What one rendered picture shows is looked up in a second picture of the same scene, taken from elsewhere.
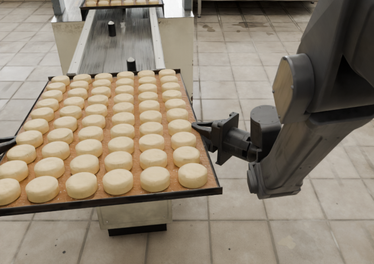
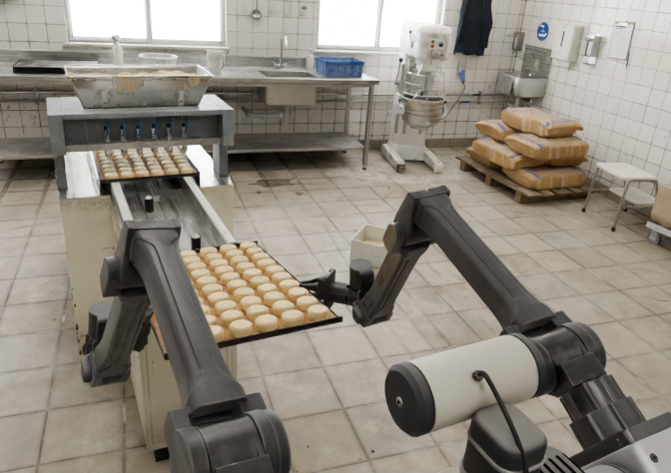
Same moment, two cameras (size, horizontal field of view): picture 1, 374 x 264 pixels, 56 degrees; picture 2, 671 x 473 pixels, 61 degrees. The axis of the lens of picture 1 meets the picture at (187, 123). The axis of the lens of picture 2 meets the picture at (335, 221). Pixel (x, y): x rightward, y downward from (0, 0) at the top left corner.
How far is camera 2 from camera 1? 0.78 m
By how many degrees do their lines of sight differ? 21
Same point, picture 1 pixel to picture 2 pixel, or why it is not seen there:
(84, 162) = (233, 314)
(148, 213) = not seen: hidden behind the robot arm
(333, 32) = (409, 214)
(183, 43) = (222, 214)
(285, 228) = (364, 413)
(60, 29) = (70, 208)
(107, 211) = (159, 422)
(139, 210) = not seen: hidden behind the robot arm
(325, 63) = (407, 225)
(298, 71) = (396, 229)
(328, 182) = (399, 358)
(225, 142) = (330, 292)
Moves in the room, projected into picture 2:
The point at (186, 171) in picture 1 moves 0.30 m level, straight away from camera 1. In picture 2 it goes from (314, 309) to (283, 252)
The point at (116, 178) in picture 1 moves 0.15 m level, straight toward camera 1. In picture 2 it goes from (266, 319) to (301, 356)
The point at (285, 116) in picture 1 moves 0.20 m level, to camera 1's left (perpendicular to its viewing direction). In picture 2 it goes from (392, 249) to (291, 258)
